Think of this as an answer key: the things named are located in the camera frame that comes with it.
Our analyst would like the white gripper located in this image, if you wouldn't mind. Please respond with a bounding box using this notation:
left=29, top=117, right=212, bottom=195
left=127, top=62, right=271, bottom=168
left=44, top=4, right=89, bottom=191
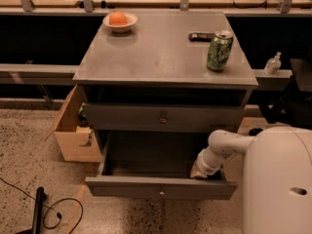
left=190, top=147, right=235, bottom=179

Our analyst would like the grey drawer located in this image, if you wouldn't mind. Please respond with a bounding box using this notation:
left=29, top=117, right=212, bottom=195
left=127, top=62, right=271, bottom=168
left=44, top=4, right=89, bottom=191
left=86, top=132, right=237, bottom=200
left=83, top=102, right=245, bottom=133

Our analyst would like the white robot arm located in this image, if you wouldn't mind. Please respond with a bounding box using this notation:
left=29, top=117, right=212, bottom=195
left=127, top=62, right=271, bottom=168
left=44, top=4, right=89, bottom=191
left=190, top=126, right=312, bottom=234

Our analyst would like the grey drawer cabinet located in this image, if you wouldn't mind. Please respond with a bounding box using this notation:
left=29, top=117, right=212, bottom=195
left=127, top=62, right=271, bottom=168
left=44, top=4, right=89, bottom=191
left=72, top=9, right=259, bottom=190

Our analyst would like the grey top drawer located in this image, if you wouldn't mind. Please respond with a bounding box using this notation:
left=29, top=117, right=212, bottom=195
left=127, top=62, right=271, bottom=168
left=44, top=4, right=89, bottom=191
left=83, top=102, right=245, bottom=133

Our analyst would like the black office chair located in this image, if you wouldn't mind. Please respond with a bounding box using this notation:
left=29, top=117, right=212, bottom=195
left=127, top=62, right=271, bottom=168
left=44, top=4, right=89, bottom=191
left=257, top=58, right=312, bottom=130

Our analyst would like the cardboard box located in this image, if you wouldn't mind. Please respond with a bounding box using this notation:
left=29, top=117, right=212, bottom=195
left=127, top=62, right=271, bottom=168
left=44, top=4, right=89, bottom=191
left=46, top=86, right=101, bottom=163

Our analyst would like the green soda can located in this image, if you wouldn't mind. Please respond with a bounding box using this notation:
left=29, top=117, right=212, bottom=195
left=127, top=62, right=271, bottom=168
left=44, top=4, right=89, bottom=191
left=207, top=30, right=233, bottom=71

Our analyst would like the clear sanitizer bottle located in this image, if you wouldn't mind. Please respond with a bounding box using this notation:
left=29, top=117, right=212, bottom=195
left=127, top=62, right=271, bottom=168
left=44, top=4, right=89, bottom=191
left=263, top=52, right=281, bottom=75

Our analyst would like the black remote control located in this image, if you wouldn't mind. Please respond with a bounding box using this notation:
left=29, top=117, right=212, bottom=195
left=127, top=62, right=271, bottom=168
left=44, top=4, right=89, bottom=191
left=188, top=32, right=215, bottom=42

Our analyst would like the black stand leg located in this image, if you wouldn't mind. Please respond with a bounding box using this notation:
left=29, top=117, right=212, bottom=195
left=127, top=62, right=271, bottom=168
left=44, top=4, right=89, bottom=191
left=17, top=187, right=47, bottom=234

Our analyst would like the white bowl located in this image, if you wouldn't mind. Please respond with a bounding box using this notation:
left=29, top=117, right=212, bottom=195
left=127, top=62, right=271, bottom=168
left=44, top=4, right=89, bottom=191
left=103, top=12, right=137, bottom=33

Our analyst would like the orange fruit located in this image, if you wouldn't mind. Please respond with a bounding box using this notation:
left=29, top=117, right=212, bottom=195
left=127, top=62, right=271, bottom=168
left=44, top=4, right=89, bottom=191
left=109, top=12, right=128, bottom=26

